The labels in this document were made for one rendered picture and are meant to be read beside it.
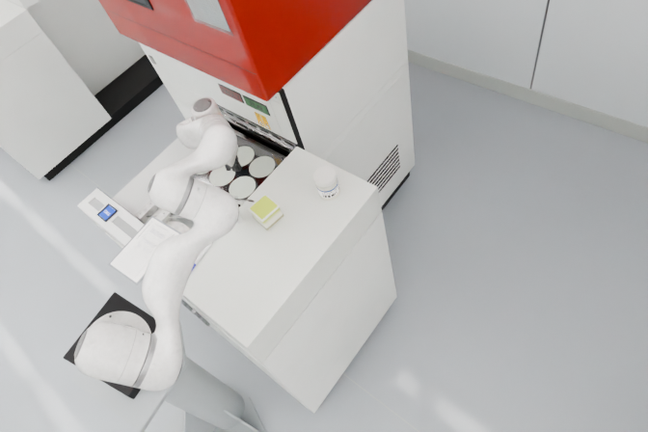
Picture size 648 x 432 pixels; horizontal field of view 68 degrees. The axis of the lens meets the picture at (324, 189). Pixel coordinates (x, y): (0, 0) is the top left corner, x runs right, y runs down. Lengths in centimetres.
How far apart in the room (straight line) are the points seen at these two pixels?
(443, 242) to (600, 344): 80
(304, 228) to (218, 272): 29
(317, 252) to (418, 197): 131
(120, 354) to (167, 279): 18
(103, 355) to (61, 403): 168
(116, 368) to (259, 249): 55
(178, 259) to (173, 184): 18
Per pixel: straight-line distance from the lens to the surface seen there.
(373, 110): 206
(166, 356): 120
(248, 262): 150
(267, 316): 141
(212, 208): 120
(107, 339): 119
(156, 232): 169
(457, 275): 245
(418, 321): 236
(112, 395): 171
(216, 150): 121
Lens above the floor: 222
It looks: 53 degrees down
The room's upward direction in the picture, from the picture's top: 18 degrees counter-clockwise
